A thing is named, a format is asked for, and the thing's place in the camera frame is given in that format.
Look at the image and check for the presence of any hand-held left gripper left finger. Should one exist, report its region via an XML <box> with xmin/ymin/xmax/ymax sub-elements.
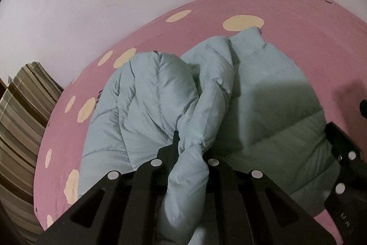
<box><xmin>35</xmin><ymin>130</ymin><xmax>180</xmax><ymax>245</ymax></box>

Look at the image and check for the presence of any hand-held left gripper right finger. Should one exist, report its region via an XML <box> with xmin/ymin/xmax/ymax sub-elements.
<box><xmin>194</xmin><ymin>158</ymin><xmax>327</xmax><ymax>245</ymax></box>

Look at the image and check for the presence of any light blue puffer jacket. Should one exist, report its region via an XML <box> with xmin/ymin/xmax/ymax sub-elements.
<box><xmin>77</xmin><ymin>27</ymin><xmax>342</xmax><ymax>245</ymax></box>

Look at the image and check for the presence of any pink dotted bed sheet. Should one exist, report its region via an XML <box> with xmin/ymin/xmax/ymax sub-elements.
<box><xmin>34</xmin><ymin>0</ymin><xmax>367</xmax><ymax>245</ymax></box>

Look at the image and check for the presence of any striped pillow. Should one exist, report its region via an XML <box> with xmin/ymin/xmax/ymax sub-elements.
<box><xmin>0</xmin><ymin>87</ymin><xmax>49</xmax><ymax>237</ymax></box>
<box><xmin>8</xmin><ymin>61</ymin><xmax>65</xmax><ymax>126</ymax></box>

